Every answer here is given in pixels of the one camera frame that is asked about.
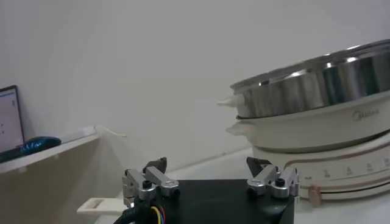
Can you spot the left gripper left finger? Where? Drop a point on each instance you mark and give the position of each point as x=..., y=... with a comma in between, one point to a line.
x=152, y=179

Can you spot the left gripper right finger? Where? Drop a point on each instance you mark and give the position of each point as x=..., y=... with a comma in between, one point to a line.
x=271, y=179

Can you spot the stainless steel steamer basket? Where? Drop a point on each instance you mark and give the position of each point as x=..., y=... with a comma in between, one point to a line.
x=320, y=88

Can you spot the white electric cooking pot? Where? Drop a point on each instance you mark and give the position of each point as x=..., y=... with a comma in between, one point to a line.
x=320, y=131

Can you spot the white side table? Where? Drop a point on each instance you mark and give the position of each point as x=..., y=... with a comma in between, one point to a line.
x=45, y=188

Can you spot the blue computer mouse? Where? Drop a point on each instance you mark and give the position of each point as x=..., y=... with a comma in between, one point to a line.
x=39, y=143

